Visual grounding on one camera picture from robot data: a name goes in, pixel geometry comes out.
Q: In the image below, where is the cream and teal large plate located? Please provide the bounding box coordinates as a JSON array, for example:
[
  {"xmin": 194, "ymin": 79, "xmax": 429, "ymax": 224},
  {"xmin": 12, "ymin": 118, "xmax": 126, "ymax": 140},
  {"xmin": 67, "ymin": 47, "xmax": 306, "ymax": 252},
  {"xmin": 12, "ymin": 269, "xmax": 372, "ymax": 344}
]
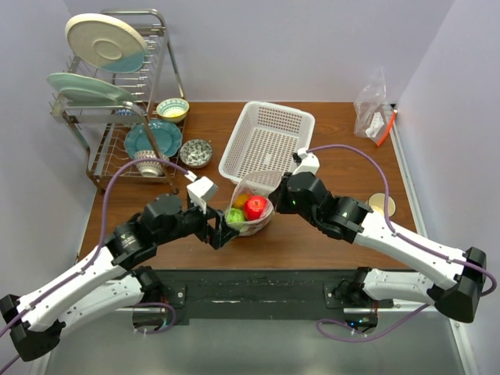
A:
[{"xmin": 65, "ymin": 13, "xmax": 148, "ymax": 73}]

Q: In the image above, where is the clear bag with orange zipper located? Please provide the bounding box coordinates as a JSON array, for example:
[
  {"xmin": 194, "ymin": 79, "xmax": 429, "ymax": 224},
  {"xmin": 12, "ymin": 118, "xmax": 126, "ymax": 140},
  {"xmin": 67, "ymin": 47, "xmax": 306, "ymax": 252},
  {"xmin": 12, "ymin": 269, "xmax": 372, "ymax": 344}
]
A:
[{"xmin": 354, "ymin": 67, "xmax": 398, "ymax": 147}]

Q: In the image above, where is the cream ceramic mug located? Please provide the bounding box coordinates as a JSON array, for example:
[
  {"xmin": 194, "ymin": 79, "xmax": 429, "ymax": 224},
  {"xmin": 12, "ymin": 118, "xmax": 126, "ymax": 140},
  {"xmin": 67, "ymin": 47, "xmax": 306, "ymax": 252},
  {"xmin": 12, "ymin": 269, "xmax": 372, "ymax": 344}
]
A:
[{"xmin": 367, "ymin": 192, "xmax": 396, "ymax": 217}]

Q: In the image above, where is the blue patterned small dish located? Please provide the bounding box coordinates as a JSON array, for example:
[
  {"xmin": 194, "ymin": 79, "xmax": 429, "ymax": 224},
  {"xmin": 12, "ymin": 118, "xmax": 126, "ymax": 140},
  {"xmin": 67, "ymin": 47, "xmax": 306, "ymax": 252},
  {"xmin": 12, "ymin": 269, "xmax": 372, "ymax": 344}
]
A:
[{"xmin": 114, "ymin": 109, "xmax": 147, "ymax": 116}]

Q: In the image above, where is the teal scalloped plate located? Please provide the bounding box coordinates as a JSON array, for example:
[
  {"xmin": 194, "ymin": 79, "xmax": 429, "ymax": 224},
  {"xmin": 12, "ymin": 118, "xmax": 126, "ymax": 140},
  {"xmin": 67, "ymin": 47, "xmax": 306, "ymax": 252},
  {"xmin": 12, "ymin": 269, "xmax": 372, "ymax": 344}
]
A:
[{"xmin": 124, "ymin": 119, "xmax": 183, "ymax": 158}]

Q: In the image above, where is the brown orange fruit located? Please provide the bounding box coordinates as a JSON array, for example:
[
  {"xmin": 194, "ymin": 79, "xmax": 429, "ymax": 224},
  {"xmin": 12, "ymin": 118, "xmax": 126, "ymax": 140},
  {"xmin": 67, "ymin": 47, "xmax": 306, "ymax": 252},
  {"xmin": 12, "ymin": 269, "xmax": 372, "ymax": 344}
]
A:
[{"xmin": 231, "ymin": 193, "xmax": 252, "ymax": 209}]

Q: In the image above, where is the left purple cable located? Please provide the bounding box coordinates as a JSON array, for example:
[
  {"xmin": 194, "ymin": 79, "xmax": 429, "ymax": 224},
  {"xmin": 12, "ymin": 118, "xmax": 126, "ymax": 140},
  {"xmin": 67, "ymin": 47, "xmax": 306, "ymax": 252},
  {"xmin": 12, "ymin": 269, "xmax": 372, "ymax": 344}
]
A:
[{"xmin": 0, "ymin": 158, "xmax": 196, "ymax": 375}]

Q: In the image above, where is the grey leaf patterned bowl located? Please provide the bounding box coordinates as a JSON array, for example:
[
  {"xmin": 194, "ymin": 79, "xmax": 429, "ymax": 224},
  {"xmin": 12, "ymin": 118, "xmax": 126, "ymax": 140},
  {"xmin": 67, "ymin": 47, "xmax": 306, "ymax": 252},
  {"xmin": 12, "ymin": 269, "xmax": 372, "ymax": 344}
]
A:
[{"xmin": 179, "ymin": 139, "xmax": 213, "ymax": 169}]

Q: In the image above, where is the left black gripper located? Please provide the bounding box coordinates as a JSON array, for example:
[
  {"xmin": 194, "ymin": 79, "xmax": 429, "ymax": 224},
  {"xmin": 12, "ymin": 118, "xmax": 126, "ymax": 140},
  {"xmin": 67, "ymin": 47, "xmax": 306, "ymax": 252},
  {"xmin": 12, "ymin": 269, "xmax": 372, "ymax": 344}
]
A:
[{"xmin": 155, "ymin": 196, "xmax": 239, "ymax": 248}]

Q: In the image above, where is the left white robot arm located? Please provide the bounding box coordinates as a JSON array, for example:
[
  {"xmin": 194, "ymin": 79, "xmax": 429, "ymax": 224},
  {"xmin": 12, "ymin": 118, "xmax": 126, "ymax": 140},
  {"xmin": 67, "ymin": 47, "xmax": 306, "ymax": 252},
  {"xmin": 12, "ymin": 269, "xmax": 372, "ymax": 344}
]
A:
[{"xmin": 1, "ymin": 194, "xmax": 238, "ymax": 362}]

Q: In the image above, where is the purple cable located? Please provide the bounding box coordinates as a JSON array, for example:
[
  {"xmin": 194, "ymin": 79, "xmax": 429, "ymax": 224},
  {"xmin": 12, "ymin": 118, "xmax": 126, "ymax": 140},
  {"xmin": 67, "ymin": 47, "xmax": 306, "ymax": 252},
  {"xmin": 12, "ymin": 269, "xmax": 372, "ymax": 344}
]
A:
[
  {"xmin": 302, "ymin": 144, "xmax": 494, "ymax": 343},
  {"xmin": 0, "ymin": 158, "xmax": 196, "ymax": 375}
]

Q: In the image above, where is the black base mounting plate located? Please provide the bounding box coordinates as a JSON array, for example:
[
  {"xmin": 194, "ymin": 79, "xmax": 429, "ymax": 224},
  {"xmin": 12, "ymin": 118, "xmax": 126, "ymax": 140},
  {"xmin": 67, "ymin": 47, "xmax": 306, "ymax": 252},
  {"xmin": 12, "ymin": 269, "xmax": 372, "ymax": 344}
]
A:
[{"xmin": 139, "ymin": 266, "xmax": 394, "ymax": 325}]

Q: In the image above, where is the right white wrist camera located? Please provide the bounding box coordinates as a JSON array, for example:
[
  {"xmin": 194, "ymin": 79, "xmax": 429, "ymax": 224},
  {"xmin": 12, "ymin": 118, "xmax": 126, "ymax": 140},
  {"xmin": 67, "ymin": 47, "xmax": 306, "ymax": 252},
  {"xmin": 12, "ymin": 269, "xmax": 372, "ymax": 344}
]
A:
[{"xmin": 292, "ymin": 148, "xmax": 320, "ymax": 175}]

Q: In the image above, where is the red apple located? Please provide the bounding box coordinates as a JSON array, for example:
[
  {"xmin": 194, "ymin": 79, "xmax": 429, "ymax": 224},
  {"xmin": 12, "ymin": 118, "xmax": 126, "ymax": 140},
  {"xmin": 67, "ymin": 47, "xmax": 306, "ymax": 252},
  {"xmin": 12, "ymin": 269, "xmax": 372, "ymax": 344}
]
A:
[{"xmin": 242, "ymin": 195, "xmax": 267, "ymax": 221}]

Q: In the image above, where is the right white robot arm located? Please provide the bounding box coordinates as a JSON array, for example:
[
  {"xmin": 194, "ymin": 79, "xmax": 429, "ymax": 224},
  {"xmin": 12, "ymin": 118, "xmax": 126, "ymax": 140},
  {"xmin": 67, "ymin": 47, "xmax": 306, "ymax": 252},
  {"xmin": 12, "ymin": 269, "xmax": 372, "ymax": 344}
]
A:
[{"xmin": 269, "ymin": 172, "xmax": 487, "ymax": 323}]

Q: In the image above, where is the white perforated plastic basket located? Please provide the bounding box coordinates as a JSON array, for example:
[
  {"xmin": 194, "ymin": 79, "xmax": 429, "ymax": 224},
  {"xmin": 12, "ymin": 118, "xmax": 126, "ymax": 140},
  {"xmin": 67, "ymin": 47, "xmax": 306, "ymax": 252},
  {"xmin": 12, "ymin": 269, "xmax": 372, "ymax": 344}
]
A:
[{"xmin": 218, "ymin": 101, "xmax": 316, "ymax": 195}]

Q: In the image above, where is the brown patterned small bowl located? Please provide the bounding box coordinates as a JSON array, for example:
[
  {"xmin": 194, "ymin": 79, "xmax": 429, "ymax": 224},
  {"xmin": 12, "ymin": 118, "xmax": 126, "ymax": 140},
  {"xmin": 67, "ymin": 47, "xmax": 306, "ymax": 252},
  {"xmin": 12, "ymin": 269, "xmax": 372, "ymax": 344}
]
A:
[{"xmin": 134, "ymin": 150, "xmax": 164, "ymax": 177}]

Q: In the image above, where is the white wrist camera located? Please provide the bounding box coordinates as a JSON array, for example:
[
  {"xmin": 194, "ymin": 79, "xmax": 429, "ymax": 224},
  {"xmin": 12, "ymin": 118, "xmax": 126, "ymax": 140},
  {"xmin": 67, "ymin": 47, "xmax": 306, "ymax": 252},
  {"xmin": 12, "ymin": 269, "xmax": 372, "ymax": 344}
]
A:
[
  {"xmin": 292, "ymin": 148, "xmax": 320, "ymax": 175},
  {"xmin": 184, "ymin": 171, "xmax": 218, "ymax": 214}
]

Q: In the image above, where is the metal dish rack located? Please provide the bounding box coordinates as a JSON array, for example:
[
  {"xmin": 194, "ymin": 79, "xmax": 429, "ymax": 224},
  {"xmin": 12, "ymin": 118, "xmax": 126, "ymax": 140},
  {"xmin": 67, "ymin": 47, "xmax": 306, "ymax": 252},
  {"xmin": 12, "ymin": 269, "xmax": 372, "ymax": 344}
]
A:
[{"xmin": 47, "ymin": 9, "xmax": 186, "ymax": 193}]

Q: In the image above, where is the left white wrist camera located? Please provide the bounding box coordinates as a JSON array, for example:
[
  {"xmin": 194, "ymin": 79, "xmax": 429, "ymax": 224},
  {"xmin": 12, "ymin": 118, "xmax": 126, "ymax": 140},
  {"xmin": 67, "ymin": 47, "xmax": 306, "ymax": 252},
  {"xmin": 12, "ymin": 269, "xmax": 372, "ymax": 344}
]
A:
[{"xmin": 184, "ymin": 171, "xmax": 218, "ymax": 214}]

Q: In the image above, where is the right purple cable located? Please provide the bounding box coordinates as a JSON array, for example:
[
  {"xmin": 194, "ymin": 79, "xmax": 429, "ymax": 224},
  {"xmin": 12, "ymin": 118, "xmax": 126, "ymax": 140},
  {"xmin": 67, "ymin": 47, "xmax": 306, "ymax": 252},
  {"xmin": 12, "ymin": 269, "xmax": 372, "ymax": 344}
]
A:
[{"xmin": 302, "ymin": 144, "xmax": 494, "ymax": 343}]

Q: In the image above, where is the teal yellow patterned bowl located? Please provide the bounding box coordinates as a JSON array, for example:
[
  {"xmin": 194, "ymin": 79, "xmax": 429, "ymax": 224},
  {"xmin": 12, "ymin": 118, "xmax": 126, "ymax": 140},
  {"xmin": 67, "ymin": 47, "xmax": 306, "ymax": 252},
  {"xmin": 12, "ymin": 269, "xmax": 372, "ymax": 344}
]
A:
[{"xmin": 156, "ymin": 98, "xmax": 190, "ymax": 123}]

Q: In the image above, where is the clear polka dot zip bag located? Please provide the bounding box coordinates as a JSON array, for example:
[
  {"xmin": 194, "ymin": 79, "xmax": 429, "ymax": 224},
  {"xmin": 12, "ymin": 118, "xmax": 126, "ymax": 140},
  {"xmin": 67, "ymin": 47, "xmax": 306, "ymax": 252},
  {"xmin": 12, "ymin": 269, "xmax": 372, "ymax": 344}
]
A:
[{"xmin": 224, "ymin": 171, "xmax": 283, "ymax": 237}]

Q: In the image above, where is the green custard apple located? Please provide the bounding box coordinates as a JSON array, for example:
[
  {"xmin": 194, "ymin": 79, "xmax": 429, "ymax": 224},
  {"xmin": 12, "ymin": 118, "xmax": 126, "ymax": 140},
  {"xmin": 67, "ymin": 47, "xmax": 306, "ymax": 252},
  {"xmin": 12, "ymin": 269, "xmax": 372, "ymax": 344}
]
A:
[{"xmin": 226, "ymin": 207, "xmax": 246, "ymax": 223}]

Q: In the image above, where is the mint green plate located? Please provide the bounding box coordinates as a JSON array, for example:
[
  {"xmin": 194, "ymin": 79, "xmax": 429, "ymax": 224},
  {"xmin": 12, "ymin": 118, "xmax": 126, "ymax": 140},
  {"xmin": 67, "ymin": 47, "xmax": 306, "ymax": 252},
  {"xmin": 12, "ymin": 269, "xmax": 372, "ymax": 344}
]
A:
[{"xmin": 47, "ymin": 73, "xmax": 135, "ymax": 102}]

